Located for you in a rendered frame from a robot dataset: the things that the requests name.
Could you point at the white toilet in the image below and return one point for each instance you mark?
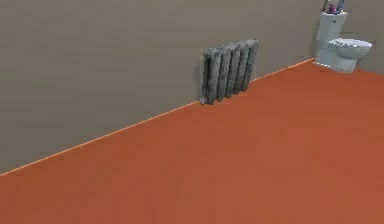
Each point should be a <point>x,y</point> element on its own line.
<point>340,46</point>

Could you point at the grey ribbed radiator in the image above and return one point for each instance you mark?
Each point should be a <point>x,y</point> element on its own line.
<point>228,71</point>

